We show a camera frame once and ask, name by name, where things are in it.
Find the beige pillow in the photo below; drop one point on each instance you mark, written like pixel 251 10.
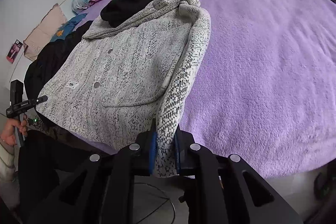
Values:
pixel 41 35

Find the black clothes pile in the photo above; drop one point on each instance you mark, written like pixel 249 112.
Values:
pixel 50 61

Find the grey knit hooded sweater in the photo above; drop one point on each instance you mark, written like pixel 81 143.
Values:
pixel 119 80

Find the purple fleece bed blanket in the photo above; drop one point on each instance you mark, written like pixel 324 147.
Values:
pixel 266 87

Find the pink wall poster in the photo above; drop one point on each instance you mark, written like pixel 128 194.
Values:
pixel 14 50

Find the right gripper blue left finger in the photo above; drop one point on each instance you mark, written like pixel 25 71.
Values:
pixel 62 184

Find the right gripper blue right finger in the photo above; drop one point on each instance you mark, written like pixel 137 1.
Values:
pixel 226 189

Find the blue cloth with orange print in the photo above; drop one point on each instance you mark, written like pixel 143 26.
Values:
pixel 67 27

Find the person left hand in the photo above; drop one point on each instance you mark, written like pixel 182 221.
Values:
pixel 8 132

